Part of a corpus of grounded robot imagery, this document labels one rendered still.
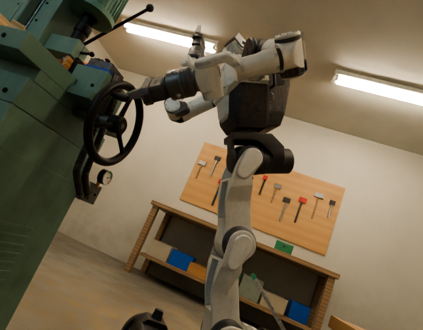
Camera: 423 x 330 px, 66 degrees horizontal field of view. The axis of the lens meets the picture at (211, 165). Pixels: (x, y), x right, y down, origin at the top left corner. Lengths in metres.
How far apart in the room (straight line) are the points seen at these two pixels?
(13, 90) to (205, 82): 0.55
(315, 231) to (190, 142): 2.09
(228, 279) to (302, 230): 3.07
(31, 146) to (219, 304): 0.86
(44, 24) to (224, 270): 1.14
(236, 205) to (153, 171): 3.49
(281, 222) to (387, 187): 1.41
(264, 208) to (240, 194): 3.02
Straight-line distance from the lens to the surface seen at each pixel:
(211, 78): 0.96
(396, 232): 4.58
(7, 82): 1.13
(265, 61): 0.98
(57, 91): 1.17
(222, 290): 1.32
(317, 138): 4.69
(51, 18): 1.46
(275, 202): 4.34
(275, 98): 1.42
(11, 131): 1.09
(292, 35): 1.03
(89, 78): 1.20
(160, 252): 4.00
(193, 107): 1.63
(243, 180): 1.30
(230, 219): 1.31
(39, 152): 1.18
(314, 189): 4.43
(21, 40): 1.07
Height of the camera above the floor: 0.55
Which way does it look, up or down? 14 degrees up
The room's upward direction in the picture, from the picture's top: 23 degrees clockwise
